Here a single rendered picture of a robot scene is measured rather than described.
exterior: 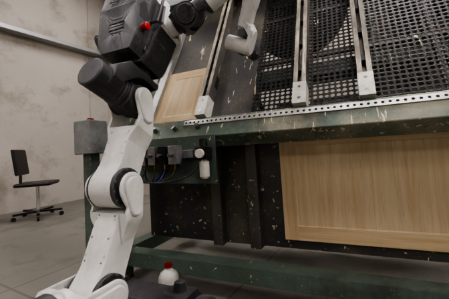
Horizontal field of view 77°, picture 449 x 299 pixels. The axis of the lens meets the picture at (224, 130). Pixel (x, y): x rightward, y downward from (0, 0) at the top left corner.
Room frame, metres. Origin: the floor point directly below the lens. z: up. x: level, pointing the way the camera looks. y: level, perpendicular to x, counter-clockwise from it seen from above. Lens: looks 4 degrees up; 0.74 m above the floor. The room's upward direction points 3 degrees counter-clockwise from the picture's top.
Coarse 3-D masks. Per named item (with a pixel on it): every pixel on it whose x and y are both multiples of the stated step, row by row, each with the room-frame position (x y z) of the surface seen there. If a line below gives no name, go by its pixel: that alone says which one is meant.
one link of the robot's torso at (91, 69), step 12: (96, 60) 0.97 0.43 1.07; (84, 72) 0.97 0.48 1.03; (96, 72) 0.94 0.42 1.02; (108, 72) 0.97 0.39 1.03; (120, 72) 1.01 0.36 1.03; (132, 72) 1.07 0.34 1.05; (144, 72) 1.14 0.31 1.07; (84, 84) 0.95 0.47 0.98; (96, 84) 0.95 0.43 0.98; (108, 84) 0.98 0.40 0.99; (120, 84) 1.02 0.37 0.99; (144, 84) 1.20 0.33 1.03; (156, 84) 1.19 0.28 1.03; (108, 96) 1.01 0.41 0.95; (120, 96) 1.04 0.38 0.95
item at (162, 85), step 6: (180, 48) 1.96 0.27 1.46; (174, 60) 1.88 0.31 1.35; (168, 66) 1.85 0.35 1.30; (174, 66) 1.88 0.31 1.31; (168, 72) 1.82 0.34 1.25; (162, 78) 1.81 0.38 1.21; (168, 78) 1.81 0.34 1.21; (162, 84) 1.77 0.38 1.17; (156, 90) 1.77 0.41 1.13; (162, 90) 1.75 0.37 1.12; (156, 96) 1.74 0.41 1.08; (162, 96) 1.74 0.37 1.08; (156, 102) 1.71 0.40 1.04; (156, 108) 1.69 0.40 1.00
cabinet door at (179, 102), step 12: (192, 72) 1.75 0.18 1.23; (204, 72) 1.70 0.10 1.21; (168, 84) 1.78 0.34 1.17; (180, 84) 1.74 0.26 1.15; (192, 84) 1.69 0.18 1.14; (168, 96) 1.72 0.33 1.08; (180, 96) 1.68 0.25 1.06; (192, 96) 1.64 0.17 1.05; (168, 108) 1.67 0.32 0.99; (180, 108) 1.63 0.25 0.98; (192, 108) 1.59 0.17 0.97; (156, 120) 1.65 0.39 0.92; (168, 120) 1.61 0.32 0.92
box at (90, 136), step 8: (88, 120) 1.46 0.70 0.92; (96, 120) 1.51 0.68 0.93; (80, 128) 1.49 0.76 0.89; (88, 128) 1.46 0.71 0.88; (96, 128) 1.50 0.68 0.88; (104, 128) 1.55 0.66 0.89; (80, 136) 1.49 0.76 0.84; (88, 136) 1.46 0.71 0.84; (96, 136) 1.50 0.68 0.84; (104, 136) 1.55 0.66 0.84; (80, 144) 1.49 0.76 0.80; (88, 144) 1.46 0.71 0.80; (96, 144) 1.50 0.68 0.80; (104, 144) 1.55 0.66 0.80; (80, 152) 1.49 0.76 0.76; (88, 152) 1.46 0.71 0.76; (96, 152) 1.50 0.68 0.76
